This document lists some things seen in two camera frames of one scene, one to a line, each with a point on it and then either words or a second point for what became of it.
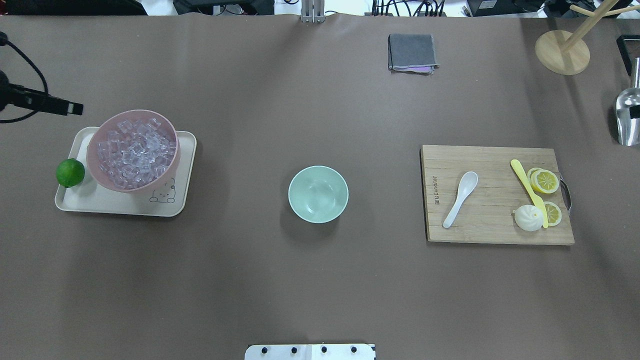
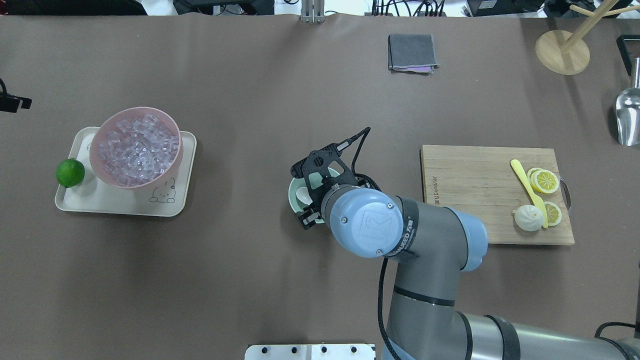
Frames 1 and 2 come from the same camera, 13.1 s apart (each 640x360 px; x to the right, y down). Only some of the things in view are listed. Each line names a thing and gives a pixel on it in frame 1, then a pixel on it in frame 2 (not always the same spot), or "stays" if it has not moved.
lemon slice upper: (543, 180) stays
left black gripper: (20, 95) to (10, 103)
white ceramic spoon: (467, 183) to (303, 194)
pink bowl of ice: (133, 151) stays
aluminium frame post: (312, 11) stays
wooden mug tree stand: (567, 53) stays
